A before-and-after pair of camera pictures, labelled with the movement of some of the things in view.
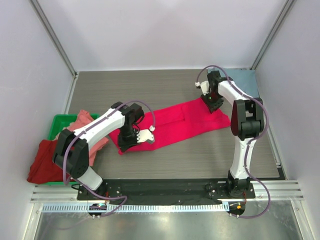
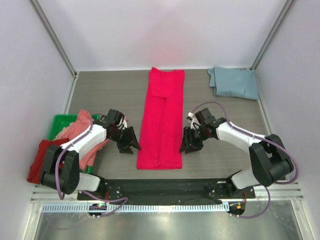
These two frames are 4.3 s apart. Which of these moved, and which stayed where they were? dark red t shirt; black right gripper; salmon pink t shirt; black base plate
Moved: black right gripper
Stayed: salmon pink t shirt; black base plate; dark red t shirt
